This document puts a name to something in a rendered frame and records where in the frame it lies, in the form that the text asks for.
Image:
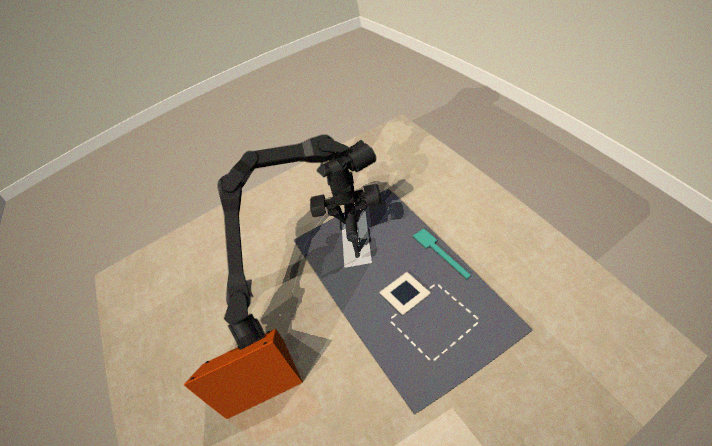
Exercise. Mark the cream square tile with dark blue center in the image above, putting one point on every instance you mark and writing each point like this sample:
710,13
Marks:
404,293

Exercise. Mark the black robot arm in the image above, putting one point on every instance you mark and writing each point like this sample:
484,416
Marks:
244,327

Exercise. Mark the green small trowel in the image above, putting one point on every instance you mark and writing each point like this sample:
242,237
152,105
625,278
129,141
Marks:
427,240

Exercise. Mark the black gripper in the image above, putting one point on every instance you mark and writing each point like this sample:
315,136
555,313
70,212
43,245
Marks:
345,195

